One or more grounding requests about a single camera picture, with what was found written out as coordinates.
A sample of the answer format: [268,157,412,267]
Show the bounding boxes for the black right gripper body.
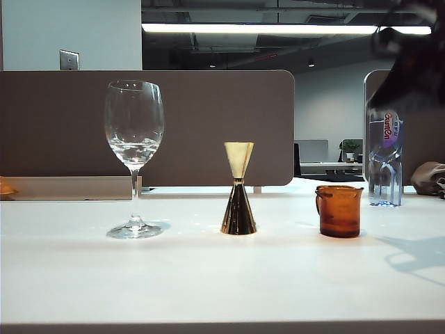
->
[367,6,445,112]

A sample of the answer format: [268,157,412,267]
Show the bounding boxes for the small amber measuring cup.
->
[315,185,364,239]

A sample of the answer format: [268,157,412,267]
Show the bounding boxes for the gold double jigger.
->
[220,141,258,235]

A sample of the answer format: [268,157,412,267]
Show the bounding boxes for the clear Ganten water bottle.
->
[367,106,405,208]

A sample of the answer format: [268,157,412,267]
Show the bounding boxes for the clear wine glass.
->
[103,79,165,240]

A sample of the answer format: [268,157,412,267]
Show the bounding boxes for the small potted plant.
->
[339,139,362,164]

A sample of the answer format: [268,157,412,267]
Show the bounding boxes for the beige cloth bag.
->
[410,161,445,200]

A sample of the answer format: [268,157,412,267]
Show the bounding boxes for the white background desk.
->
[299,161,364,175]

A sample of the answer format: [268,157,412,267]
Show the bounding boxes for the grey background screen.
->
[294,139,329,164]

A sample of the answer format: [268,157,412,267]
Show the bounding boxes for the long ceiling light strip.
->
[140,23,432,35]

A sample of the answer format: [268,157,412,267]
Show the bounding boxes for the wide brown desk partition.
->
[0,70,296,187]

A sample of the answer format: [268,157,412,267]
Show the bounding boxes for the orange object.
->
[0,176,18,201]

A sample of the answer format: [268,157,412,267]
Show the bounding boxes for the silver wall switch plate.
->
[58,49,80,71]

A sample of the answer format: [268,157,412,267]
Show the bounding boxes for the beige desk rail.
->
[0,175,143,202]

